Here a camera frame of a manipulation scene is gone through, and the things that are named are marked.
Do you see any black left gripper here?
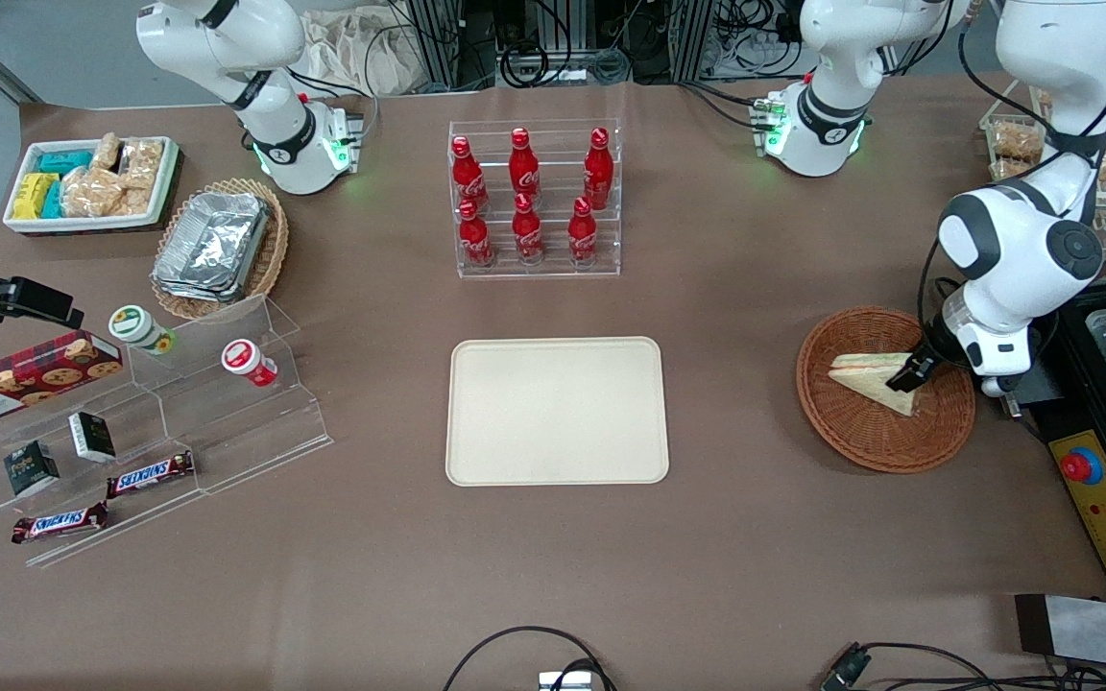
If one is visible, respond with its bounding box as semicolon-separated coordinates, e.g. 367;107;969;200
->
887;312;973;393

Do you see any triangular sandwich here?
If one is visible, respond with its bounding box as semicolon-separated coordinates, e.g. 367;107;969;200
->
828;351;926;417

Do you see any round brown wicker basket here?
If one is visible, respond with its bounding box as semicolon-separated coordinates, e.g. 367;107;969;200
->
796;305;977;474

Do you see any oval light wicker basket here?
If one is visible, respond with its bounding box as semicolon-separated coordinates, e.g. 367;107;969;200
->
151;178;290;322

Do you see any cream rectangular tray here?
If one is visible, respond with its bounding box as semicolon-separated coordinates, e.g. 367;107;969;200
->
445;336;670;487

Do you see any red tartan cookie box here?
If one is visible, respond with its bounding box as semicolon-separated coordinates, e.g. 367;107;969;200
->
0;330;124;428

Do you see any white rectangular snack bin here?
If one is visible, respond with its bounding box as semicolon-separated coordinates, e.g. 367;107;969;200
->
2;136;181;236

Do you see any green white yogurt cup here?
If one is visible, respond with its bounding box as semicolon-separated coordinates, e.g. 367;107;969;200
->
108;305;177;356

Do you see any yellow snack pack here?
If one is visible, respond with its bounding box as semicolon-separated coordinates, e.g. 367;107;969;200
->
12;173;61;221

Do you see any small dark green box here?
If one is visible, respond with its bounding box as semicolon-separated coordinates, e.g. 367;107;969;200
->
3;440;60;497
68;412;117;464

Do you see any aluminium foil container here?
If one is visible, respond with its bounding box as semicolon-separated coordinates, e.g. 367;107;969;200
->
151;192;272;304

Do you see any red emergency stop button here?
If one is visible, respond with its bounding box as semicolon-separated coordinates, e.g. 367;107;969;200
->
1061;447;1104;487

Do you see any Snickers bar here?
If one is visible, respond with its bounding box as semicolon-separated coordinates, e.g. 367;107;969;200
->
107;451;196;499
12;502;109;545

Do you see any red white yogurt cup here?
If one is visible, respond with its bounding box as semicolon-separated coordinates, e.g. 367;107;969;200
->
221;339;278;388

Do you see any clear acrylic step stand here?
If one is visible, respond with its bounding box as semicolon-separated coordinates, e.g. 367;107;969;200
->
0;293;334;569

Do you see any black yellow sealing machine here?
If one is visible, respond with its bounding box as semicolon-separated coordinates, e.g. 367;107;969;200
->
995;245;1106;604

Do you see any grey black flat panel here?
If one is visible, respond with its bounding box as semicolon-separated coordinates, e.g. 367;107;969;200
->
1014;593;1106;673

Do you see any red cola bottle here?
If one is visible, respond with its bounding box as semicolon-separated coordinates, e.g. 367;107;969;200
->
457;199;496;269
509;128;541;198
450;135;490;214
567;197;599;266
583;127;615;210
512;193;545;266

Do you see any clear acrylic bottle rack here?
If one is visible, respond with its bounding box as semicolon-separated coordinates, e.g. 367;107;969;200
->
447;119;622;280

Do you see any beige crumpled cloth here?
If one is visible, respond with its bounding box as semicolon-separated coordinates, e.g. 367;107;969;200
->
299;10;420;95

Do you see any black cable with connector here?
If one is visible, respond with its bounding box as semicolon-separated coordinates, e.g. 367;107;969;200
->
820;641;1106;691

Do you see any black looped cable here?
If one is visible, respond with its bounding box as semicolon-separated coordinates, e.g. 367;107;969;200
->
443;626;616;691

